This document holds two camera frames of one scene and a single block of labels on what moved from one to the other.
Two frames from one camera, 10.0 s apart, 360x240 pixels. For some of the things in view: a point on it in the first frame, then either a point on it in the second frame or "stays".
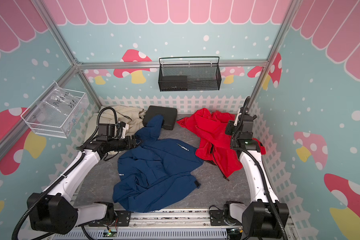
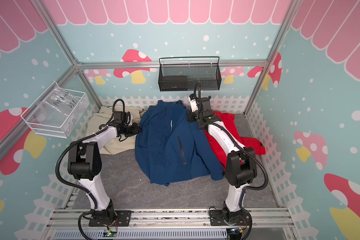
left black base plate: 122,218 stays
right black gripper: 229,126 → 190,116
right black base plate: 217,218 stays
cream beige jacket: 132,116 stays
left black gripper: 129,144 → 135,129
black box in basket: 174,83 stays
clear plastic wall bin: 57,112 stays
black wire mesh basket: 189,74 stays
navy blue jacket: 157,174 → 169,148
